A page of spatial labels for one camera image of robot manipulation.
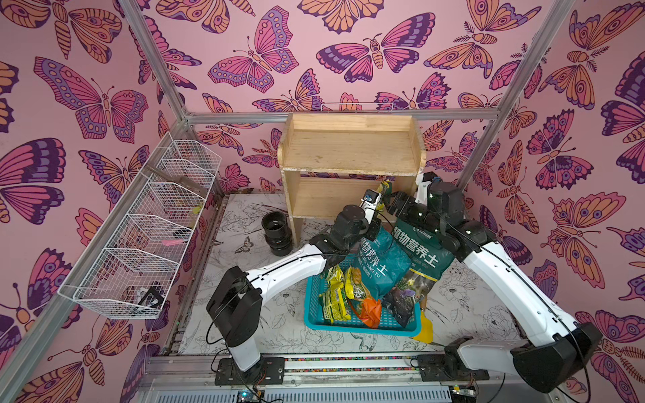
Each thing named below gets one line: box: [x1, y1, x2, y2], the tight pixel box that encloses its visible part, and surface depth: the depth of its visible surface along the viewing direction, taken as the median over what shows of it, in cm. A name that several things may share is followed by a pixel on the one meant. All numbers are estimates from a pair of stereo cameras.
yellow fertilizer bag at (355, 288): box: [345, 266, 372, 300], surface depth 78 cm
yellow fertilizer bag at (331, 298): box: [319, 264, 352, 325], surface depth 81 cm
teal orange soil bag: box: [354, 228, 412, 302], surface depth 71 cm
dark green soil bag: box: [383, 222, 457, 327], surface depth 74 cm
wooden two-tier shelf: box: [277, 113, 428, 248], surface depth 78 cm
